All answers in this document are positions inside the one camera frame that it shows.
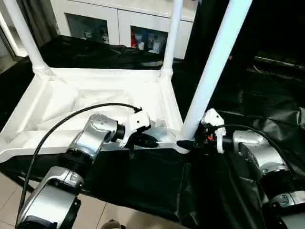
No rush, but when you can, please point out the white plastic table top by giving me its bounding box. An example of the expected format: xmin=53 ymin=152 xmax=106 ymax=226
xmin=0 ymin=66 xmax=191 ymax=164

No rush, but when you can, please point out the white plastic table leg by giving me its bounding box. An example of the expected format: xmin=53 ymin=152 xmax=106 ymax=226
xmin=160 ymin=0 xmax=184 ymax=78
xmin=180 ymin=0 xmax=254 ymax=144
xmin=2 ymin=0 xmax=51 ymax=74

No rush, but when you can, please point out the black mat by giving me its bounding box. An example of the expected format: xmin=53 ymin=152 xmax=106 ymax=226
xmin=0 ymin=34 xmax=305 ymax=229

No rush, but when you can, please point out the dark metal rod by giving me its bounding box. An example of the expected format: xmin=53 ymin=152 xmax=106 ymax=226
xmin=230 ymin=56 xmax=305 ymax=70

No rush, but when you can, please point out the white cabinet with glass doors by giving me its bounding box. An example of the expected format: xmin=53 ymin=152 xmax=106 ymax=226
xmin=51 ymin=0 xmax=198 ymax=60

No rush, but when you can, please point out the black metal stand leg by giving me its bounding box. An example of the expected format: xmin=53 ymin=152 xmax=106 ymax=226
xmin=9 ymin=171 xmax=36 ymax=193

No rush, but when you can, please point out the grey curtain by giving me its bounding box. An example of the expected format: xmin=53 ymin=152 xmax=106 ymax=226
xmin=16 ymin=0 xmax=59 ymax=46

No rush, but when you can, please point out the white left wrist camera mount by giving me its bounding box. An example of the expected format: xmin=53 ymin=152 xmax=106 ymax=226
xmin=119 ymin=107 xmax=152 ymax=150

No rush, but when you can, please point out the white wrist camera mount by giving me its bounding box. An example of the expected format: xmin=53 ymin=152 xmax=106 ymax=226
xmin=119 ymin=107 xmax=152 ymax=150
xmin=200 ymin=108 xmax=226 ymax=154

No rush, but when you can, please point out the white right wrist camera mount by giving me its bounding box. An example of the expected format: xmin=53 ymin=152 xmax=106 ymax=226
xmin=200 ymin=108 xmax=226 ymax=154

